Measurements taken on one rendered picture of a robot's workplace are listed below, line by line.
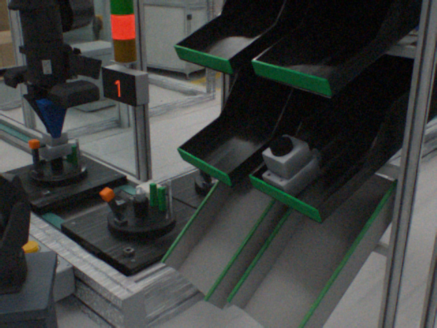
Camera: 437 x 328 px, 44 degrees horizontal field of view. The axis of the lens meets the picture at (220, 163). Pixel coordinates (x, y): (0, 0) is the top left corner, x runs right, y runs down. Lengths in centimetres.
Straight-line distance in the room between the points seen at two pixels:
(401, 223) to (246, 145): 25
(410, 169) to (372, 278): 49
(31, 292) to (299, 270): 38
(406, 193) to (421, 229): 66
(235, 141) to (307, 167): 17
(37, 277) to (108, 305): 19
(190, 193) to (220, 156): 43
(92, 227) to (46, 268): 30
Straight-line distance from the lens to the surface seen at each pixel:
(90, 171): 139
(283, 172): 70
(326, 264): 80
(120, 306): 95
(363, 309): 110
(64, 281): 104
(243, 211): 90
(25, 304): 79
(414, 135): 72
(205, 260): 91
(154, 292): 99
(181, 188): 127
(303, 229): 84
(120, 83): 123
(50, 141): 133
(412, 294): 116
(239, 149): 82
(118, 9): 120
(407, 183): 74
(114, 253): 104
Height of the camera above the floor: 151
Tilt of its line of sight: 23 degrees down
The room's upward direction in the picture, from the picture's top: straight up
